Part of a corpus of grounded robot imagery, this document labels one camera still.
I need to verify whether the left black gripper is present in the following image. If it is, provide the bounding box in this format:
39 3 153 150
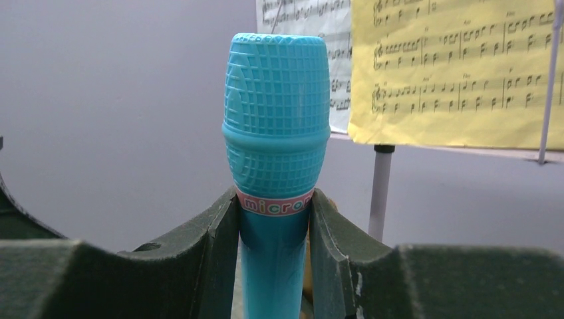
1 176 239 318

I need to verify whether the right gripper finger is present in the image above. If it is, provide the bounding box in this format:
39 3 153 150
310 190 563 318

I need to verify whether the lilac music stand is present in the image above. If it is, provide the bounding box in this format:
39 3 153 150
330 0 564 244

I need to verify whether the blue microphone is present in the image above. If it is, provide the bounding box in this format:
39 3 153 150
222 33 331 318

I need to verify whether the yellow paper sheet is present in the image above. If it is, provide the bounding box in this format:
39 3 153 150
347 0 564 151

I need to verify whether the white sheet music page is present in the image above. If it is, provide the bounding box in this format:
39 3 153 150
255 0 353 135

